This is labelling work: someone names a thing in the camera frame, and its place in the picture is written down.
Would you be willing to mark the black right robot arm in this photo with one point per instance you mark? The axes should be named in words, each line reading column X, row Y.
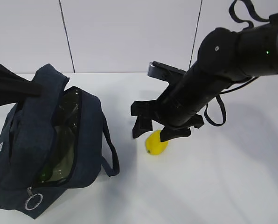
column 225, row 58

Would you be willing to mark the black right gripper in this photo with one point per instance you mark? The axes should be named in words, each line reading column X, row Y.
column 146, row 111

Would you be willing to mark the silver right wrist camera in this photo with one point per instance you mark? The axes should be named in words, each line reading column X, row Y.
column 165, row 72

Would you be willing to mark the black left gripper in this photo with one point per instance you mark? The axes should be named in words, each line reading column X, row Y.
column 14, row 88

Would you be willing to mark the green cucumber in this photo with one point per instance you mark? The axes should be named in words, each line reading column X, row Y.
column 46, row 173

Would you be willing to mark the yellow lemon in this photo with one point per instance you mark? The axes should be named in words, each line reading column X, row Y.
column 154, row 145

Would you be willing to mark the dark blue fabric lunch bag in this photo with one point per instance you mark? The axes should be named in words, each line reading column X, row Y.
column 28, row 137

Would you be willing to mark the glass container with green lid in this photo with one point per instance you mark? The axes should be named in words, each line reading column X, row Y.
column 65, row 124

